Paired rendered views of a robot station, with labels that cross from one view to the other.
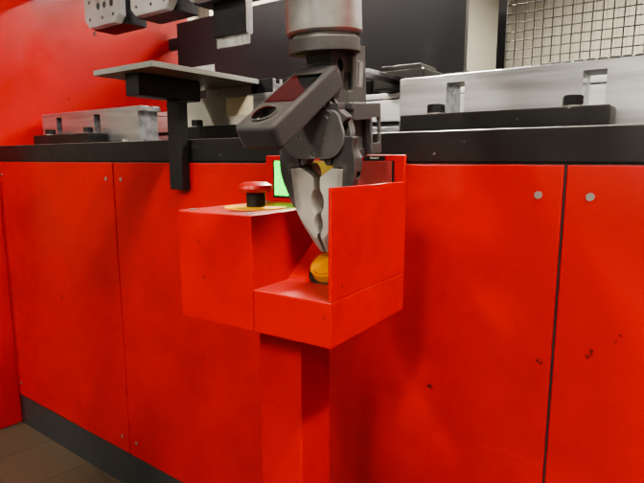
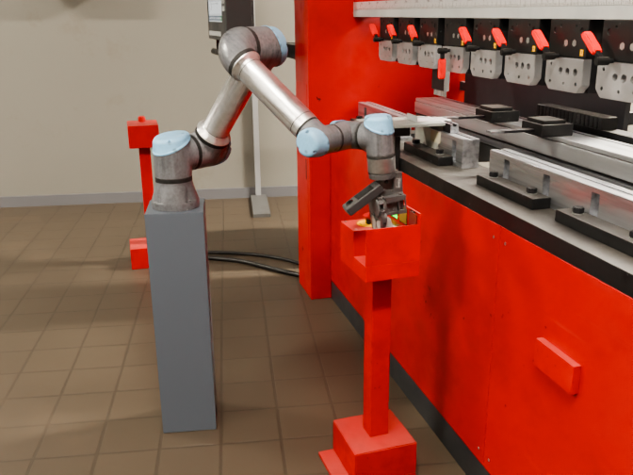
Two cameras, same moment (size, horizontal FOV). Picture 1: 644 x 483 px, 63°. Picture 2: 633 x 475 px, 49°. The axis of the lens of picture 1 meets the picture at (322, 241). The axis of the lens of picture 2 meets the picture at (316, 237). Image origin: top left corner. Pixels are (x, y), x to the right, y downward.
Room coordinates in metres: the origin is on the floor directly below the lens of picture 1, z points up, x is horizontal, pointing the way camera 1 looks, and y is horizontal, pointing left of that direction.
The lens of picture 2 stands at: (-1.00, -1.02, 1.36)
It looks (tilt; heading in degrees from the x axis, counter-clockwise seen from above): 18 degrees down; 39
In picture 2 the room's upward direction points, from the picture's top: 1 degrees counter-clockwise
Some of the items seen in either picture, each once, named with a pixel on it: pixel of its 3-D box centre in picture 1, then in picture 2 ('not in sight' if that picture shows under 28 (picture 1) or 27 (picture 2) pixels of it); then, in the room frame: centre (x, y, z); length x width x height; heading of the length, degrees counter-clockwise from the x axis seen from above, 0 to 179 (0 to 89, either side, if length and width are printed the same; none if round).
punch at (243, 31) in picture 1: (232, 23); (440, 82); (1.20, 0.19, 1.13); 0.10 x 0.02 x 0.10; 54
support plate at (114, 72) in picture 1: (180, 78); (398, 122); (1.08, 0.28, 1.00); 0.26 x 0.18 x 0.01; 144
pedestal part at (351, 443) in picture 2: not in sight; (365, 449); (0.56, 0.05, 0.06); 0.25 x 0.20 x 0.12; 147
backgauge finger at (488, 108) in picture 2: not in sight; (478, 113); (1.32, 0.11, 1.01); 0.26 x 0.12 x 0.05; 144
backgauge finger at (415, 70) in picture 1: (393, 75); (526, 126); (1.14, -0.15, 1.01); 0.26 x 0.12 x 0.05; 144
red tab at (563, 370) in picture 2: not in sight; (556, 365); (0.46, -0.54, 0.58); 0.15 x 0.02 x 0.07; 54
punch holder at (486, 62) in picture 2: not in sight; (496, 47); (0.97, -0.11, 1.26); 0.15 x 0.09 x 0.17; 54
